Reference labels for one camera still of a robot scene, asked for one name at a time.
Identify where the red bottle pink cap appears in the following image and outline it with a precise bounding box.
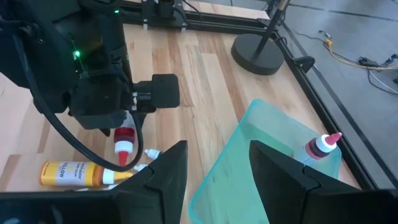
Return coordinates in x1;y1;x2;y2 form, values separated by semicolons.
294;131;343;169

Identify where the white globe lamp black base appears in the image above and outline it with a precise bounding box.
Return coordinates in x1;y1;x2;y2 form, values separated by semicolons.
231;0;292;76

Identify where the yellow floor cable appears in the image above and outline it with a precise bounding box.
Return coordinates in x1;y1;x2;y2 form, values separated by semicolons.
318;29;398;71

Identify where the black power adapter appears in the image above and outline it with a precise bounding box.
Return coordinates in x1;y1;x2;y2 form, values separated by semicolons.
357;57;379;68

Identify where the yellow food coloring bottle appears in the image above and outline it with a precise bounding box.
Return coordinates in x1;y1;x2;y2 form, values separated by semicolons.
39;160;134;188

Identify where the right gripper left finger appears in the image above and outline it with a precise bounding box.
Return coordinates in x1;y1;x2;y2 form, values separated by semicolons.
0;139;189;224

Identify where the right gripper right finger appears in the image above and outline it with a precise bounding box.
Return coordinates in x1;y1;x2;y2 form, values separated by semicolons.
249;139;398;224

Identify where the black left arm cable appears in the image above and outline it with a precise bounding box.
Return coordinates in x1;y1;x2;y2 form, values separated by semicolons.
12;30;144;173

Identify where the green translucent plastic tray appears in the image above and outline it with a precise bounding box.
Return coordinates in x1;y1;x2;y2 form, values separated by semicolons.
188;98;343;224

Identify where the black aluminium table frame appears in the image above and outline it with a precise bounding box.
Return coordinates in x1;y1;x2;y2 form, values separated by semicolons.
119;0;394;191

